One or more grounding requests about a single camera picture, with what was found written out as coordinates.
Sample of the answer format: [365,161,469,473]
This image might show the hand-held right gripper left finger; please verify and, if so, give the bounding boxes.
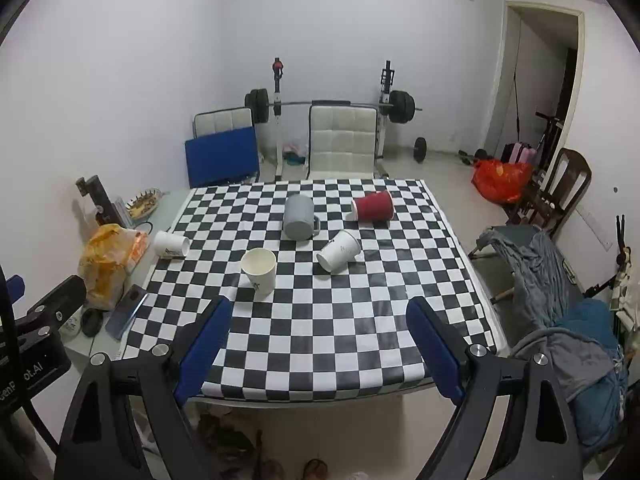
[54,296,233,480]

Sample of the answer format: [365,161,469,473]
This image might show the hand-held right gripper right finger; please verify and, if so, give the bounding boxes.
[406,297,583,480]

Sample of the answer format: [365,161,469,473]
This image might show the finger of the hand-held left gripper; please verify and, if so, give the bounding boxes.
[14,275,87,342]
[2,274,27,307]

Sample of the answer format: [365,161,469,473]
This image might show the white paper cup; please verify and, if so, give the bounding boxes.
[153,230,191,260]
[240,247,277,297]
[316,229,362,273]

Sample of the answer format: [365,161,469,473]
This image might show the red paper cup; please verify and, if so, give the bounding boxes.
[351,190,395,224]

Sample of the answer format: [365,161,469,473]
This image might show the grey mug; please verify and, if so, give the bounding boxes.
[282,193,322,241]

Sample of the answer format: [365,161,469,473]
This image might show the small white container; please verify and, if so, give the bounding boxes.
[60,310,83,337]

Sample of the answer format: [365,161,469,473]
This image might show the black computer mouse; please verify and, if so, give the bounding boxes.
[81,307,103,337]

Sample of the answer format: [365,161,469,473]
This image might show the yellow plastic bag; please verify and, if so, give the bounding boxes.
[78,224,151,311]

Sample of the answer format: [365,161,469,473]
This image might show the dark blue smartphone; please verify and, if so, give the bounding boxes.
[105,284,149,340]

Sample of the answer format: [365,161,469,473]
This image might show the dark shoes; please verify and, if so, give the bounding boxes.
[196,412,257,463]

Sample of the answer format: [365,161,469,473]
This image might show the black stand device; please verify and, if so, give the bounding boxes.
[76,175,121,226]

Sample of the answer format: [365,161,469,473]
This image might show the black white checkered tablecloth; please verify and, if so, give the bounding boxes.
[119,178,501,403]

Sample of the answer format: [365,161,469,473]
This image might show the grey garment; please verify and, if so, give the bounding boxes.
[510,327,618,403]

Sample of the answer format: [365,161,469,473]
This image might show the grey cloth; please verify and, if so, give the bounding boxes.
[480,227,583,331]

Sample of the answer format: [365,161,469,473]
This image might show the dark folding chair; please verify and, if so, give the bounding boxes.
[469,225,576,306]

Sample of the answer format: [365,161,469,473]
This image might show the blue garment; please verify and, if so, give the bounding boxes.
[565,299,629,453]

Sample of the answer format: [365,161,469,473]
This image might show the red plastic bag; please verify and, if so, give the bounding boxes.
[472,158,533,204]

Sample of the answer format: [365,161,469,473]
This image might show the blue board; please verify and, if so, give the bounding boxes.
[184,126,260,189]

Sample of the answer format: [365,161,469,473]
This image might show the pink bag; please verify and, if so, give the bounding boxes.
[501,142,536,165]

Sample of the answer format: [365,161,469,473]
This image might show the pink and teal cloth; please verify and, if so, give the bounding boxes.
[282,142,307,167]

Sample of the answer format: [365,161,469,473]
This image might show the brown wooden chair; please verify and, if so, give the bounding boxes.
[505,148,592,241]

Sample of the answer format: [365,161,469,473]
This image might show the white padded chair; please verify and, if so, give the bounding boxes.
[193,107,261,181]
[306,102,378,181]

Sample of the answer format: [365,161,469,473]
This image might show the white barbell rack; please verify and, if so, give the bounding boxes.
[270,57,397,181]

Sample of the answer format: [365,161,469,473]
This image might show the black scooter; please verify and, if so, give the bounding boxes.
[534,111,564,171]

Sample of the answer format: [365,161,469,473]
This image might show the black barbell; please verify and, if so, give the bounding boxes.
[244,88,423,126]

